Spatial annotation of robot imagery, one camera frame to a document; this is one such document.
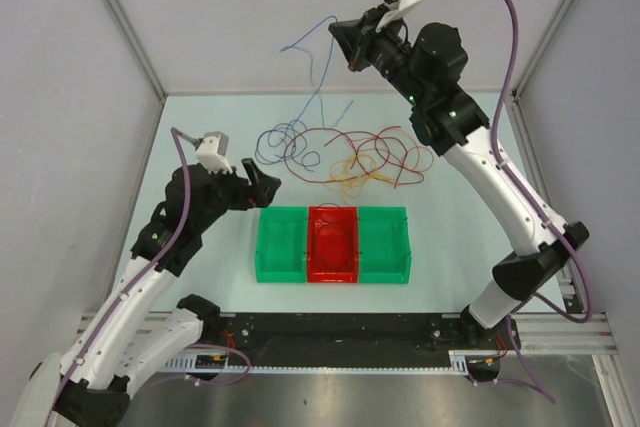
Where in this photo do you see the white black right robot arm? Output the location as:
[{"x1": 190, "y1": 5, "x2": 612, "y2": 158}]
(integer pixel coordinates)
[{"x1": 328, "y1": 7, "x2": 589, "y2": 348}]

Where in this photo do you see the right green plastic bin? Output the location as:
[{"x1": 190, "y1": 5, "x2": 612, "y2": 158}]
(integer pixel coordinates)
[{"x1": 357, "y1": 206, "x2": 412, "y2": 284}]

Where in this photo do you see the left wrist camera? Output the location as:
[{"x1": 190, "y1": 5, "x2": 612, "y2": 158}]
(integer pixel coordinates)
[{"x1": 195, "y1": 131, "x2": 233, "y2": 174}]

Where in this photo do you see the left green plastic bin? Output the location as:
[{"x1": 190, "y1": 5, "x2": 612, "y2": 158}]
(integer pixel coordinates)
[{"x1": 255, "y1": 206, "x2": 308, "y2": 283}]

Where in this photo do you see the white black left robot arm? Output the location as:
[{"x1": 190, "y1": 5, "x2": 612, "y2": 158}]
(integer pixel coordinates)
[{"x1": 30, "y1": 158, "x2": 281, "y2": 426}]

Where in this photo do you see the dark red cable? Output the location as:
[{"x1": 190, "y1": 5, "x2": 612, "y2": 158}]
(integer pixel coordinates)
[{"x1": 283, "y1": 124, "x2": 436, "y2": 188}]

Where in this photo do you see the red plastic bin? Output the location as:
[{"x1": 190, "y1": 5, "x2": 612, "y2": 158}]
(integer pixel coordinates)
[{"x1": 307, "y1": 204, "x2": 359, "y2": 284}]

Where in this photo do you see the light blue cable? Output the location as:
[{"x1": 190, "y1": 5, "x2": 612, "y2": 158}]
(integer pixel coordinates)
[{"x1": 279, "y1": 15, "x2": 356, "y2": 128}]

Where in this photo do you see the yellow cable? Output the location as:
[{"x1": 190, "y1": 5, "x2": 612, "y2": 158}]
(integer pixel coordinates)
[{"x1": 327, "y1": 154, "x2": 401, "y2": 203}]

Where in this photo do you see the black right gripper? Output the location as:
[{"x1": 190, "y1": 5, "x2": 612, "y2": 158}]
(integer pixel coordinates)
[{"x1": 330, "y1": 2, "x2": 428, "y2": 107}]

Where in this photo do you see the green plastic bin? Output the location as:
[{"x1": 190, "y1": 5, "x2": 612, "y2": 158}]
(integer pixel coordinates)
[
  {"x1": 357, "y1": 206, "x2": 412, "y2": 284},
  {"x1": 255, "y1": 206, "x2": 308, "y2": 283}
]

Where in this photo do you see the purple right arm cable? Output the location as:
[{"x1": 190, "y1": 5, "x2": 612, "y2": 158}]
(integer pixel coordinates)
[{"x1": 402, "y1": 0, "x2": 594, "y2": 323}]

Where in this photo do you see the slotted cable duct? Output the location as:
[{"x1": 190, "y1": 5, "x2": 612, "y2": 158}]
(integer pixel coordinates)
[{"x1": 158, "y1": 351, "x2": 501, "y2": 377}]

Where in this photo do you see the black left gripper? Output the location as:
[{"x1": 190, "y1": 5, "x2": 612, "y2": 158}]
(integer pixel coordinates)
[{"x1": 193, "y1": 157, "x2": 280, "y2": 231}]

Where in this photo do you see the brown cable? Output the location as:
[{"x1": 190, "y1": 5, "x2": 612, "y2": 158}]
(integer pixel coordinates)
[{"x1": 312, "y1": 204, "x2": 354, "y2": 276}]

